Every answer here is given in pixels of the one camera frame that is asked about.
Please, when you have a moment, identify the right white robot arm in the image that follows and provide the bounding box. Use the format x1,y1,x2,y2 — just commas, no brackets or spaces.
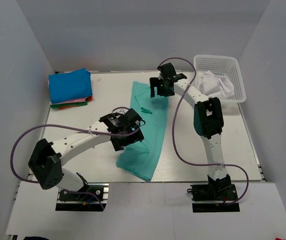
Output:
149,62,231,199

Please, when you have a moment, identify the white plastic basket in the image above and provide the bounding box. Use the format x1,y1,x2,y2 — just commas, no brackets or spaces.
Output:
193,54,246,103

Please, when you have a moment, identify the folded pink t shirt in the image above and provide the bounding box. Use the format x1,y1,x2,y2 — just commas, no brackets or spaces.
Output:
57,97,87,105

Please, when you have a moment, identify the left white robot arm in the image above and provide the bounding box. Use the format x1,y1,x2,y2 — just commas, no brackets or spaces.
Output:
28,108,145,200

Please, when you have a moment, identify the folded red t shirt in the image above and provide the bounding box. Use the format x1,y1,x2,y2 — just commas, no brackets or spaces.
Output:
58,96,93,110

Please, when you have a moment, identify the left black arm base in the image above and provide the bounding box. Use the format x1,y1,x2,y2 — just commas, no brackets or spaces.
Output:
55,183,109,212

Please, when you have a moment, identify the folded green t shirt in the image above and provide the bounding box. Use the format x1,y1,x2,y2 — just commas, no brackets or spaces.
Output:
50,101,88,110

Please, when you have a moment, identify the white t shirt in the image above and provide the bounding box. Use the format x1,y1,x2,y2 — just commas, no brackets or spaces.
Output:
196,70,234,100

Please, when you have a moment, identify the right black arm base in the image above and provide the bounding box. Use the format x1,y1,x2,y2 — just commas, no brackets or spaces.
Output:
187,184,240,213

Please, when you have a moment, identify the teal t shirt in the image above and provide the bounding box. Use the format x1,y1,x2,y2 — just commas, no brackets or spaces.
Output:
116,81,169,182

